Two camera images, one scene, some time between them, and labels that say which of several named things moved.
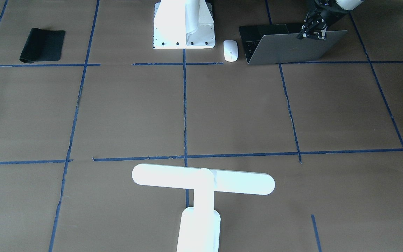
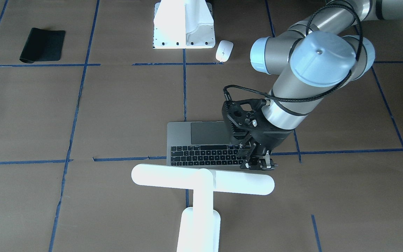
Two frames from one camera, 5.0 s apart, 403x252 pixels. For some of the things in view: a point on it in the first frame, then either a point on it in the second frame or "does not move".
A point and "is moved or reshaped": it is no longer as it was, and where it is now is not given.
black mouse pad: (42, 45) does not move
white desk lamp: (199, 228) does not move
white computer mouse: (230, 50) is moved or reshaped
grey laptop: (279, 43) is moved or reshaped
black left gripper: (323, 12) -> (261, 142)
